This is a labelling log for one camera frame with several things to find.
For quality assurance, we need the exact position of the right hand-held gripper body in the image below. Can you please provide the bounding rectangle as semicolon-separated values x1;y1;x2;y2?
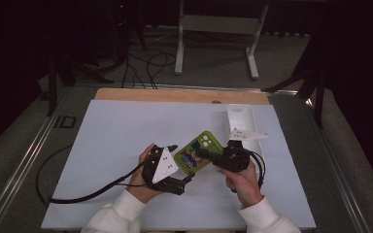
213;127;270;174

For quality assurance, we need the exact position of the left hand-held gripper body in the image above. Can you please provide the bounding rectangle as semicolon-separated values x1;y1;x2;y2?
141;144;189;196

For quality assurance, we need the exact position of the green cartoon phone case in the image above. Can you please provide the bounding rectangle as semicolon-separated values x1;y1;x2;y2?
173;130;225;176

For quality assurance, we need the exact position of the white plastic bin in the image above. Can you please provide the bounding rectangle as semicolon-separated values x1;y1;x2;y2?
223;103;268;164

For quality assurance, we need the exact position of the person's right hand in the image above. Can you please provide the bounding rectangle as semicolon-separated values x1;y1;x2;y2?
216;160;265;210

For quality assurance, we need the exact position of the person's left hand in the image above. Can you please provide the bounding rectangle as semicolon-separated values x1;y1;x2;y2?
125;143;163;205

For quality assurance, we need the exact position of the white table board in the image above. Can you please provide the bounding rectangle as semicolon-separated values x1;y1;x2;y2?
40;98;318;231

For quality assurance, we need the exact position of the black tripod stand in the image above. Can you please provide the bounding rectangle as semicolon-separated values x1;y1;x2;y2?
261;54;326;130
45;48;115;117

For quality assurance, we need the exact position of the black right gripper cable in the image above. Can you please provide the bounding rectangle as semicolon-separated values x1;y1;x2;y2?
231;150;267;194

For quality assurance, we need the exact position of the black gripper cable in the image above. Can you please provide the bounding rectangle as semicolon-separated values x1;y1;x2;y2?
35;144;158;206
231;150;267;194

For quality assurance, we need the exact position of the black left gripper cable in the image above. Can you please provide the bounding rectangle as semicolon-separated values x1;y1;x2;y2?
35;144;158;206

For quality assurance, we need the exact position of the black floor cable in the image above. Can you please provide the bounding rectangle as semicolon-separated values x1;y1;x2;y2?
146;51;177;90
120;52;148;90

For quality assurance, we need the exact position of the white metal desk frame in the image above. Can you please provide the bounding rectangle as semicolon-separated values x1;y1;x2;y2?
174;0;270;81

